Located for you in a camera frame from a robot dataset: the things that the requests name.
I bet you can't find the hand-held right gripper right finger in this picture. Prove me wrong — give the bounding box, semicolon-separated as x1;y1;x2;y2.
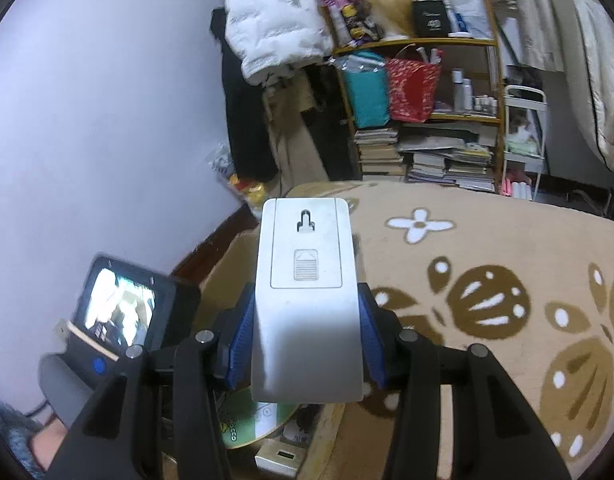
357;285;570;480

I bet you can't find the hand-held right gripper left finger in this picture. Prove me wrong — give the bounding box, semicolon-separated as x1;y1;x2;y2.
49;282;258;480

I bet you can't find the white rectangular plastic device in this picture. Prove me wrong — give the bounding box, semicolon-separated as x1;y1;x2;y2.
249;197;364;403

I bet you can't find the white rectangular box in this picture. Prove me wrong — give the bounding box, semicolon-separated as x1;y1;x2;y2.
254;437;308;478

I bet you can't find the person's left forearm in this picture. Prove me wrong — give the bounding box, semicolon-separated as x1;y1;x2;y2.
0;397;70;480

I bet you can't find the green and white round disc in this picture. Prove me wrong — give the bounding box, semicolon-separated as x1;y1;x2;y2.
219;390;300;450

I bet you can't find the colourful plastic bag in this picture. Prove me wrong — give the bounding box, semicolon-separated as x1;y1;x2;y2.
207;142;270;206

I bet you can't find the stack of old books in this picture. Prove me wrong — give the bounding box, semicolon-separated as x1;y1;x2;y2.
354;127;405;178

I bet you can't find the beige hanging coat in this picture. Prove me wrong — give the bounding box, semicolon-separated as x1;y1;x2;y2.
262;67;333;196

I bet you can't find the pile of books and magazines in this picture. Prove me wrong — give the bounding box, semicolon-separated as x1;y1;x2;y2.
399;125;498;192

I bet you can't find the bundle of pale rolls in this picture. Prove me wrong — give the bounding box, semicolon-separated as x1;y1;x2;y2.
504;175;533;201

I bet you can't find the black hanging jacket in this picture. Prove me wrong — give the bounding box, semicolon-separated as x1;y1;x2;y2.
302;62;360;181

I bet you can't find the black hanging coat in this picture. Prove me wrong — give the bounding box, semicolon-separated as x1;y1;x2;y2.
209;7;278;183

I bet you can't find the pale green tissue pack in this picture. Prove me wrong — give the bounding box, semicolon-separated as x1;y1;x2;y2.
507;137;540;157

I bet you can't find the teal paper bag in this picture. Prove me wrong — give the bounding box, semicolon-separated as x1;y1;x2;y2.
343;55;390;129

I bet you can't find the red gift bag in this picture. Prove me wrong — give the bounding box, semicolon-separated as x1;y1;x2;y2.
385;45;444;123

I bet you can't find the clear plastic bag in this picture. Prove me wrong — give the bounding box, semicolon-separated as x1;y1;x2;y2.
332;52;388;73

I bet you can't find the white metal cart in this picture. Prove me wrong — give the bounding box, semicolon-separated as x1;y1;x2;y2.
502;85;548;203

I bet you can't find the wooden shelf unit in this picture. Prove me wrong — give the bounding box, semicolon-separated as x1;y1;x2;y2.
329;0;505;193

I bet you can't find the white puffer jacket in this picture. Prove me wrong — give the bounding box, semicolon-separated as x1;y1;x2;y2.
224;0;335;86

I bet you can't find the black box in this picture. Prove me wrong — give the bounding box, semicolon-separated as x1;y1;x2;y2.
412;0;449;38

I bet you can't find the purple patterned packet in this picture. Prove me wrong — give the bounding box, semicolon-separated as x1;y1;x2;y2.
322;0;373;46

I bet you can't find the blonde wig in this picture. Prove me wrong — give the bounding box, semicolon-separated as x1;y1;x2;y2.
364;0;413;41

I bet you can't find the white plastic bag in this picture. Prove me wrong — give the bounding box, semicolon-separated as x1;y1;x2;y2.
444;0;490;38

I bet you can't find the white padded quilt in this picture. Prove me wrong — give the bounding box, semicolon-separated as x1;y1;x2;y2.
552;0;614;178

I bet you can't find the cream hanging fabric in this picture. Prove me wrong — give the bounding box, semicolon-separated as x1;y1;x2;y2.
482;0;568;73

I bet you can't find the brown wooden bed frame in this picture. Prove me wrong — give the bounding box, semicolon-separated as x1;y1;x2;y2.
169;202;258;281

